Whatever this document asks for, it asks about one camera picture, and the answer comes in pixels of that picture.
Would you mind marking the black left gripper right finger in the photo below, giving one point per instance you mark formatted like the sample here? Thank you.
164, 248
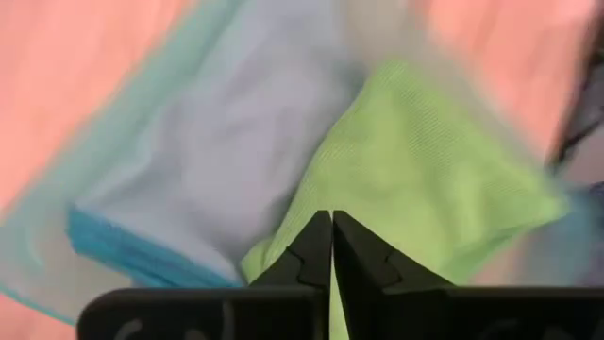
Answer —
363, 260

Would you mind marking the light blue microfiber towel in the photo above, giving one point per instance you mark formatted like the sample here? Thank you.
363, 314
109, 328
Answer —
226, 141

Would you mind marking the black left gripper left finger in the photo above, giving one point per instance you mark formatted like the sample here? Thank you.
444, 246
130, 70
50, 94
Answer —
311, 260

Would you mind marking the bright green microfiber towel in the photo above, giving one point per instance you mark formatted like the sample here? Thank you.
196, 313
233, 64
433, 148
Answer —
415, 179

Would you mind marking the teal translucent plastic bin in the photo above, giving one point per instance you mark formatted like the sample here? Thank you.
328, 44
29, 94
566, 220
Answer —
38, 255

